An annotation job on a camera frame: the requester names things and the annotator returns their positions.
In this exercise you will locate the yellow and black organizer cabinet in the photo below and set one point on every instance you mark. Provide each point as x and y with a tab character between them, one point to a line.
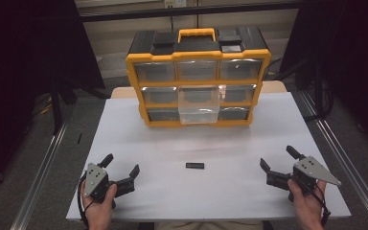
147	41

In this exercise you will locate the white wall outlet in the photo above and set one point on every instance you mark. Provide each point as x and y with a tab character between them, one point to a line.
175	3

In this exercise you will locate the black metal stand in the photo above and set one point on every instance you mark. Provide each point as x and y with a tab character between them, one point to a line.
319	92
57	108

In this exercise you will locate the clear plastic drawer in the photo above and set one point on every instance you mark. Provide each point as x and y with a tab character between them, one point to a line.
198	110

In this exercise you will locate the person's right hand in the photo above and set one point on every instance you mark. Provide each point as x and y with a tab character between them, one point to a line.
308	206

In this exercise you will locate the dark curtain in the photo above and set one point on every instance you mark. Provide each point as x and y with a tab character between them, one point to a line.
354	48
19	64

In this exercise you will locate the person's left hand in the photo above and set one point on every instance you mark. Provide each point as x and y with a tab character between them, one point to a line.
99	211

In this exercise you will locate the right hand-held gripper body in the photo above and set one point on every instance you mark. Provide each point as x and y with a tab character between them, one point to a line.
311	169

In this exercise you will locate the black horizontal bar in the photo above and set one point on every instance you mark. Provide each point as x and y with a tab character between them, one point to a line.
188	11

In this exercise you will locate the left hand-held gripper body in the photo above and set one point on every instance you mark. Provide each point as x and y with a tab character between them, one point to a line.
95	179

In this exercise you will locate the small black block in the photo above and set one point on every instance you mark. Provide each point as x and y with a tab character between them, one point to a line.
195	165

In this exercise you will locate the aluminium floor rail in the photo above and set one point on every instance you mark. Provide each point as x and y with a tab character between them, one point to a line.
348	166
43	179

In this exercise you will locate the grid of small organizer drawers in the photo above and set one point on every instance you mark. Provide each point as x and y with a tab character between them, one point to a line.
155	71

